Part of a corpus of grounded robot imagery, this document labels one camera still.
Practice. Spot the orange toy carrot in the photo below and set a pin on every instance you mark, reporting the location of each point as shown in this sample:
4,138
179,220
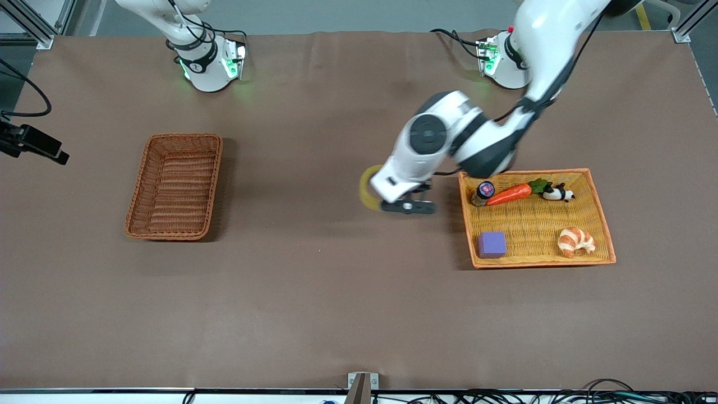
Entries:
507,194

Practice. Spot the tan upright bar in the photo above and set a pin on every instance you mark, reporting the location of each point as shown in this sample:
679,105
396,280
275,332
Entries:
359,393

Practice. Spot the purple foam cube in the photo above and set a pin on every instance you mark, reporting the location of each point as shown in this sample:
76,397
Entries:
492,245

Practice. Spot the brown table cover sheet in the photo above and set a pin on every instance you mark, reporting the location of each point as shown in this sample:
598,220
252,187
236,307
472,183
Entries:
348,292

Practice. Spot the aluminium frame profile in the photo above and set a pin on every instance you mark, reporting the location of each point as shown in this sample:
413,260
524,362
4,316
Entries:
33,28
687,28

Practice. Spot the orange yellow wicker basket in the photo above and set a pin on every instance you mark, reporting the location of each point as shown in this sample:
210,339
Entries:
533,224

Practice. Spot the black white panda figure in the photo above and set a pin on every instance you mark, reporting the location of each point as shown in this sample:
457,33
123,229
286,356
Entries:
555,193

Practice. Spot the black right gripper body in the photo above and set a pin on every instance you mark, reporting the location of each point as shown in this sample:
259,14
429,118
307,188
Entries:
15,136

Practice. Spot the small jar with blue lid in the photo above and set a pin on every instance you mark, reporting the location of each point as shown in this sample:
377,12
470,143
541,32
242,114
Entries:
484,191

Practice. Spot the toy croissant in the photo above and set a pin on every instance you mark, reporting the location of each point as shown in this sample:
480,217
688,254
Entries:
573,241

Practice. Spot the grey metal table bracket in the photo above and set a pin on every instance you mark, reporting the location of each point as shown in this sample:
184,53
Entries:
373,381

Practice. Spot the yellowish clear tape roll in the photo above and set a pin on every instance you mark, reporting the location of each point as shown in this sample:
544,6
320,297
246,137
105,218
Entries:
366,188

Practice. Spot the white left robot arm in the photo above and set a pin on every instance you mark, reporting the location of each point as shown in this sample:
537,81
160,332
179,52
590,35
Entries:
549,33

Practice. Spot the brown wicker basket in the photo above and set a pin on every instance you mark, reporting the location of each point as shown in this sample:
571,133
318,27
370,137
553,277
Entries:
174,191

